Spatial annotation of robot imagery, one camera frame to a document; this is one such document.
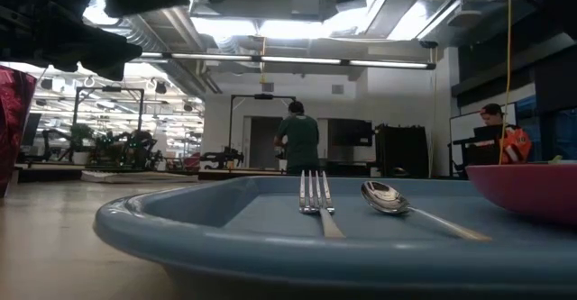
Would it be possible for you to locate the person standing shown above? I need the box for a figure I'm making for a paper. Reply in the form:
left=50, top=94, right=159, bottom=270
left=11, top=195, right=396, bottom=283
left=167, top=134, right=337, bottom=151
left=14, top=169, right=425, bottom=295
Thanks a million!
left=273, top=100, right=322, bottom=177

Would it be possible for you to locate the black cabinet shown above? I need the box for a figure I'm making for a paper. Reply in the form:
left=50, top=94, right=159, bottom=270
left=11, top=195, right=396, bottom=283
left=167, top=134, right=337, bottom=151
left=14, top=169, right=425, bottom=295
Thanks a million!
left=374, top=123, right=430, bottom=179

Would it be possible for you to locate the silver fork with orange handle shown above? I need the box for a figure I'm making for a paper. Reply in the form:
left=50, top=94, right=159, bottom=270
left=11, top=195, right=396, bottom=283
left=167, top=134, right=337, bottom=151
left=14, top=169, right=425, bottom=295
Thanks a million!
left=298, top=169, right=346, bottom=240

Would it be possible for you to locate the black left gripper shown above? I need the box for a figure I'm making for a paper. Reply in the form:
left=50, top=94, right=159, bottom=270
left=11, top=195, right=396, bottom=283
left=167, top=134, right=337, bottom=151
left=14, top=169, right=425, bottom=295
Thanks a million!
left=0, top=0, right=143, bottom=83

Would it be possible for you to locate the black metal frame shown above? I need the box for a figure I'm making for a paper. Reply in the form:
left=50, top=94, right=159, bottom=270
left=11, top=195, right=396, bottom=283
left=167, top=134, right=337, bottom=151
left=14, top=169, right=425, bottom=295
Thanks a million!
left=72, top=86, right=146, bottom=135
left=228, top=93, right=298, bottom=158

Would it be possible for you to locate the potted green plant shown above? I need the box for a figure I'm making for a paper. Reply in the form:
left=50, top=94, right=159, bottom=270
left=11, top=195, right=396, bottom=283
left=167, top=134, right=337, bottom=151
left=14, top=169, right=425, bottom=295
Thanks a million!
left=69, top=123, right=95, bottom=166

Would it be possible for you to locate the silver spoon with orange handle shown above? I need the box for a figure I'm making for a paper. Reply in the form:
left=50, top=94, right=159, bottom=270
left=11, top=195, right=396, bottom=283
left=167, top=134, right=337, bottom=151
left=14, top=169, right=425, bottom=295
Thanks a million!
left=360, top=180, right=493, bottom=242

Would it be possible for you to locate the pink bowl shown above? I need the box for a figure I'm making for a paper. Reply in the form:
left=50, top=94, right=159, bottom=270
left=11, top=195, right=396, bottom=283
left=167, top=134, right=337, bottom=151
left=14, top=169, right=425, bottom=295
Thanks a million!
left=465, top=162, right=577, bottom=227

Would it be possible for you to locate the yellow hanging cable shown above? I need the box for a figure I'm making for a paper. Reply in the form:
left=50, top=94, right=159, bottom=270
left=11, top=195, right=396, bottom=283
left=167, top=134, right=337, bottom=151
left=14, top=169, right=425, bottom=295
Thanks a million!
left=497, top=0, right=514, bottom=166

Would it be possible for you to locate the whiteboard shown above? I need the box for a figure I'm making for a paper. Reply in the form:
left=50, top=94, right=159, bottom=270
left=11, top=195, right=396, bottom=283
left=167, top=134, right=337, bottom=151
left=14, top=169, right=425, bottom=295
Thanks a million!
left=449, top=103, right=518, bottom=168

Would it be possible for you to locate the person seated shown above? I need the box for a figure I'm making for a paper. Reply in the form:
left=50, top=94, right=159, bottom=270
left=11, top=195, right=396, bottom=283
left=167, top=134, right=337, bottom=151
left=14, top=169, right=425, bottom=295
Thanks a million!
left=472, top=103, right=534, bottom=166

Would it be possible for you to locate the long ceiling light fixture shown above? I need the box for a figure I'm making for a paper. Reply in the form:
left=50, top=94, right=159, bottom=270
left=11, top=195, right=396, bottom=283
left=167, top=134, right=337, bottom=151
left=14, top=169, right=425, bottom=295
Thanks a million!
left=139, top=50, right=437, bottom=71

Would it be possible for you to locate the black wall monitor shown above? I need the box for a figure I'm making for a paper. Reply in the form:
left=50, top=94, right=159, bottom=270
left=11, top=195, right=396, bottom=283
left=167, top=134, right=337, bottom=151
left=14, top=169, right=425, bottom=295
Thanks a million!
left=326, top=118, right=374, bottom=149

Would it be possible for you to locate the red shiny bag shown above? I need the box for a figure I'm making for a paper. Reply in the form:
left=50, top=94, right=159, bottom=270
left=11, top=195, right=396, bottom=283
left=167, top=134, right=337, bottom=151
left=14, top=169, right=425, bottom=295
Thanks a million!
left=0, top=64, right=38, bottom=198

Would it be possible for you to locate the blue plastic tray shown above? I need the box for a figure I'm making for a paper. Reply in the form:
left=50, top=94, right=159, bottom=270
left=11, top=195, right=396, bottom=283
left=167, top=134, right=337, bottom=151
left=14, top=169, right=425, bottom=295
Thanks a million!
left=93, top=176, right=577, bottom=300

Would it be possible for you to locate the black laptop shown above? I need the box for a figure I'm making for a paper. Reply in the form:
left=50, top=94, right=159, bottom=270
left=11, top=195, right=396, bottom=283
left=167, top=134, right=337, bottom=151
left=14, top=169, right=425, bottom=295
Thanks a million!
left=465, top=125, right=504, bottom=167

